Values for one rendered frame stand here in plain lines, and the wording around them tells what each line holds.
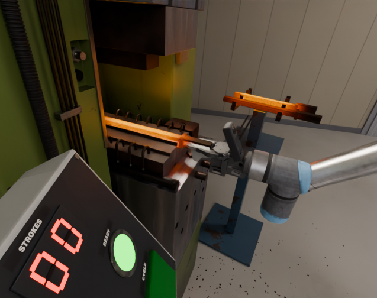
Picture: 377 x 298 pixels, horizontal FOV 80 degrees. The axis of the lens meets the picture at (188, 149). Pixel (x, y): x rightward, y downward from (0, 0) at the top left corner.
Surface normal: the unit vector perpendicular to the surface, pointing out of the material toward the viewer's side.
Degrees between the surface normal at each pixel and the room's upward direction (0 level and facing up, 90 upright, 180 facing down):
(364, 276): 0
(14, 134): 90
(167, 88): 90
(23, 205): 30
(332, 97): 90
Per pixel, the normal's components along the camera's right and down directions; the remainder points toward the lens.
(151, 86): -0.36, 0.46
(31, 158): 0.93, 0.25
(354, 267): 0.07, -0.85
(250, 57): -0.16, 0.50
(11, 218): -0.43, -0.76
